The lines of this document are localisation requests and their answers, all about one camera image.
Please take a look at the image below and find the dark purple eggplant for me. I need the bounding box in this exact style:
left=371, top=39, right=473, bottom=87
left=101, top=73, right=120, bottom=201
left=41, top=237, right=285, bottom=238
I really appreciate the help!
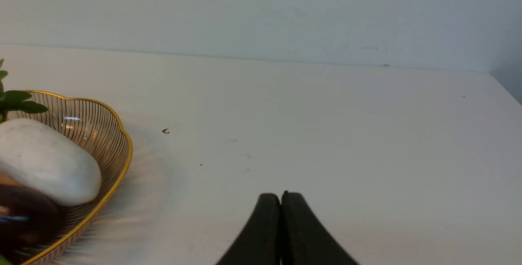
left=0, top=185, right=63, bottom=265

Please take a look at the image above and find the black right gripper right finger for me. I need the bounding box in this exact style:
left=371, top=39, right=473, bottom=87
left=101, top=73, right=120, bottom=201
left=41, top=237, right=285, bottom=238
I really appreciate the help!
left=281, top=191, right=358, bottom=265

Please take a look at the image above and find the gold wire basket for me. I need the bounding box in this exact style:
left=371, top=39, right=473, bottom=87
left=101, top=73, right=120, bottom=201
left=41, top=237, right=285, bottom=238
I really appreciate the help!
left=3, top=90, right=133, bottom=265

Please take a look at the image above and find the white radish vegetable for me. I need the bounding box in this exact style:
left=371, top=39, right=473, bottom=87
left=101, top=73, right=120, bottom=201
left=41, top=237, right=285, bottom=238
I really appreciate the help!
left=0, top=118, right=102, bottom=207

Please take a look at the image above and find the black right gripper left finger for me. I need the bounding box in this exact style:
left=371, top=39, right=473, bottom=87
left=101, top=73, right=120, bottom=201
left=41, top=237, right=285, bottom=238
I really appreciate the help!
left=217, top=193, right=281, bottom=265

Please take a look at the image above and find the orange carrot with green leaves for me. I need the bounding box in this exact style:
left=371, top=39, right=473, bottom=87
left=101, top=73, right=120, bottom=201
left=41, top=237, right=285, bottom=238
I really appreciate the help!
left=0, top=58, right=49, bottom=123

